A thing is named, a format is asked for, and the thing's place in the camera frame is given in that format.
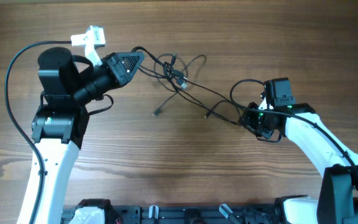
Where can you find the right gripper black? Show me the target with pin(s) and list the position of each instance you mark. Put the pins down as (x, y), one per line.
(247, 120)

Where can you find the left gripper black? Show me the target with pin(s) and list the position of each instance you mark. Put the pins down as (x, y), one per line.
(119, 76)

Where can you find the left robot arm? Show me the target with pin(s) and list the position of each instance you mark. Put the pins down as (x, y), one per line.
(69, 83)

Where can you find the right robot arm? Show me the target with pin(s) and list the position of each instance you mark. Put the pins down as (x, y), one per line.
(335, 162)

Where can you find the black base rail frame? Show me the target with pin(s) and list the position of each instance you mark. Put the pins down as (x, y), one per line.
(258, 214)

